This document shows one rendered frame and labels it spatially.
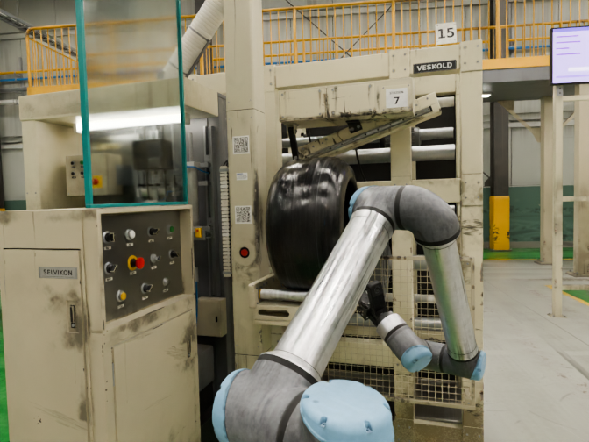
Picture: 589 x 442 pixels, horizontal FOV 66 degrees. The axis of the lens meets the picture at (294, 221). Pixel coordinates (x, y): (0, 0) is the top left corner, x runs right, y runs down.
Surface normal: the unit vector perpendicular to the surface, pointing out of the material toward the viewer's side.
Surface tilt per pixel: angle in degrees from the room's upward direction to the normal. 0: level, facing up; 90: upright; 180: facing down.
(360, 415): 6
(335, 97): 90
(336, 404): 7
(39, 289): 90
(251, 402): 44
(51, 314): 90
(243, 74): 90
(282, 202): 68
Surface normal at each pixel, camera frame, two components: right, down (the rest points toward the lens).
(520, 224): -0.12, 0.06
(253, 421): -0.55, -0.39
